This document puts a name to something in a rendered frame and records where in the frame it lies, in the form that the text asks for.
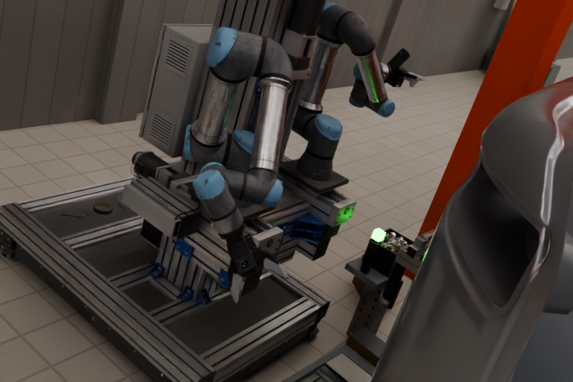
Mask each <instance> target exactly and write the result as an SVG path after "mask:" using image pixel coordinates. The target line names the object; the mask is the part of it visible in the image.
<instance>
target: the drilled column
mask: <svg viewBox="0 0 573 382"><path fill-rule="evenodd" d="M385 286H386V285H384V286H382V287H380V288H378V289H376V290H374V289H373V288H371V287H370V286H369V285H367V284H366V286H365V287H364V290H363V292H362V295H361V298H360V300H359V303H358V305H357V307H356V311H355V313H354V315H353V317H352V320H351V322H350V325H349V328H348V330H347V333H346V335H347V336H349V335H350V333H353V332H355V331H357V330H359V329H360V328H362V327H365V328H366V329H367V330H369V331H370V332H371V333H373V334H374V335H376V333H377V331H378V329H379V325H380V323H381V322H382V319H383V317H384V314H385V312H386V309H387V307H388V305H386V304H383V303H381V302H380V301H379V297H380V294H381V293H383V291H384V290H385Z"/></svg>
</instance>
